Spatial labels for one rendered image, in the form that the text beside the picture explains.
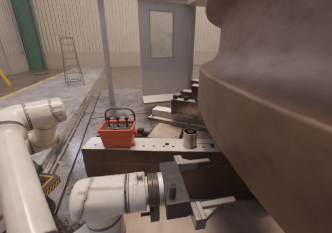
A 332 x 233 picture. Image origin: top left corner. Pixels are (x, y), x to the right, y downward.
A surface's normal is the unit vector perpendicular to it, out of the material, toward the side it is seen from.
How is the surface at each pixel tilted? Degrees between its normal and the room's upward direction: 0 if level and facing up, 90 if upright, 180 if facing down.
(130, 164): 90
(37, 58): 90
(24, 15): 90
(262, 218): 0
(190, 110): 90
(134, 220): 0
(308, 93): 38
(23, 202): 19
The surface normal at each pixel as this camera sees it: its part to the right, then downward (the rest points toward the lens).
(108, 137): 0.01, 0.46
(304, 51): -0.97, -0.16
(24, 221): 0.15, -0.78
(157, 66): 0.29, 0.33
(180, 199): 0.00, -0.94
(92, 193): 0.11, -0.55
